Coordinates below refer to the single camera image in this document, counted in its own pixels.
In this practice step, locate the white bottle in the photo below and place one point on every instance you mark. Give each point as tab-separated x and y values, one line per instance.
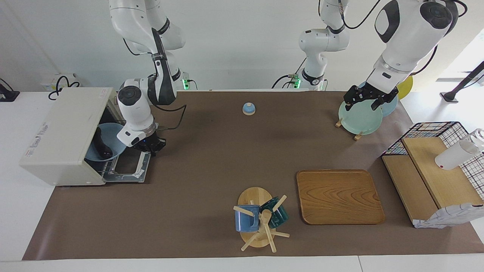
455	155

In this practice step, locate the light blue racked plate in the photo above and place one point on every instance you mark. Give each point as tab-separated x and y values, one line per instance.
389	107

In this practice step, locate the dark green mug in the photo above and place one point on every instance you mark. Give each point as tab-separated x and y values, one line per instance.
278	215

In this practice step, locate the yellow plate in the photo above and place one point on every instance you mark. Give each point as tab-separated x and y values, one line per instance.
405	88

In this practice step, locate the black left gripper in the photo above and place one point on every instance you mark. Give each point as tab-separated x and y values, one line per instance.
372	93

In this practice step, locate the dark purple eggplant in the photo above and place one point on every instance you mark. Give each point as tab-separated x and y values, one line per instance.
102	145

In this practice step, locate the green lit control box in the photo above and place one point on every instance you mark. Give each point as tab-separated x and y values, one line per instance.
186	82
295	81

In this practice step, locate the pale green plate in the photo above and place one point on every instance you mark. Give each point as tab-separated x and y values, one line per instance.
359	121

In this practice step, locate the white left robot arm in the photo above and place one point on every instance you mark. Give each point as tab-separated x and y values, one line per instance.
408	37

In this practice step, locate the black clamp stand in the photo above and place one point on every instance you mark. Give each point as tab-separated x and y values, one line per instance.
7	94

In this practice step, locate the wooden tray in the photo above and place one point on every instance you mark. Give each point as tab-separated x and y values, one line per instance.
340	197

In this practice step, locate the wooden plate rack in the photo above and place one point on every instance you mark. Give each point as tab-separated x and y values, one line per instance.
357	136

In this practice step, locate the black floor stand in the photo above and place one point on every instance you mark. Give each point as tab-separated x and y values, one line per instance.
463	83

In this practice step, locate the blue mug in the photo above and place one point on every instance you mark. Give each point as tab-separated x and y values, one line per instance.
245	221

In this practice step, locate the white power strip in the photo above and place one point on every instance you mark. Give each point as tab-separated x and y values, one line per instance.
56	81

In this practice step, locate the cream toaster oven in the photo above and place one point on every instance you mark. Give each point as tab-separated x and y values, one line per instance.
60	139

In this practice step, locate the wooden mug tree stand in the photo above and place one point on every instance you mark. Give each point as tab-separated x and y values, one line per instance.
257	196

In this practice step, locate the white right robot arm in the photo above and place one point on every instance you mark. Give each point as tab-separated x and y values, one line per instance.
138	105

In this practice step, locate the brown table mat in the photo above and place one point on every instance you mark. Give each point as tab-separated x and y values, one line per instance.
211	158

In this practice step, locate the light blue serving plate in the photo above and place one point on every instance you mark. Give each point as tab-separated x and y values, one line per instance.
111	141

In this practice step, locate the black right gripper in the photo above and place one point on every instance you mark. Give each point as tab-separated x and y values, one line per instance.
153	143

